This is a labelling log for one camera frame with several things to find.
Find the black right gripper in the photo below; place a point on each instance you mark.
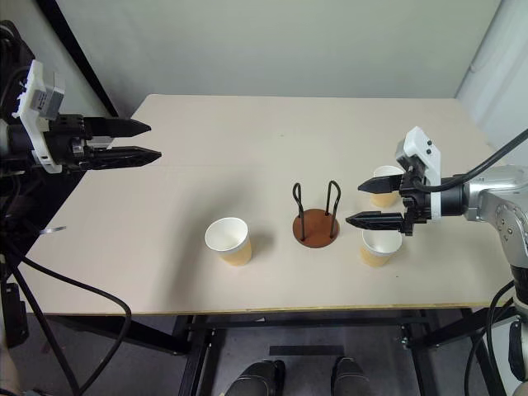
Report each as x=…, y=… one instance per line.
x=417, y=202

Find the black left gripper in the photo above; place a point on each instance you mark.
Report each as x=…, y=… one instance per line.
x=66, y=142

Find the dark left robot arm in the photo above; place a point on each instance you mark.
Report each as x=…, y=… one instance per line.
x=10, y=62

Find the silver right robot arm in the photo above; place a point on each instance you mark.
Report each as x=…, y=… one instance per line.
x=495, y=198

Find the tan paper cup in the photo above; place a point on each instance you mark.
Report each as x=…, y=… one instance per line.
x=377, y=249
x=385, y=200
x=231, y=243

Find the brown cup holder stand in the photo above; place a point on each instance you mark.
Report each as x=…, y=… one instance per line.
x=315, y=231

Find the black box beside table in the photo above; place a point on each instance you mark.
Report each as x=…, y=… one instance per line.
x=12, y=313

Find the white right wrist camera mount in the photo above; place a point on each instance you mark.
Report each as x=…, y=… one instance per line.
x=425, y=150

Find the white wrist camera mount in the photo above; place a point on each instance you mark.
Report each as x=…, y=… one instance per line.
x=35, y=95
x=425, y=150

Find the black diagonal wall strip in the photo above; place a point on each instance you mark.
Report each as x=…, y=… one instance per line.
x=82, y=57

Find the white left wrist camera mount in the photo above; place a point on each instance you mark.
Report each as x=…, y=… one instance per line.
x=35, y=95

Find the black table frame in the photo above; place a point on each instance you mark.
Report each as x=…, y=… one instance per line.
x=288, y=319

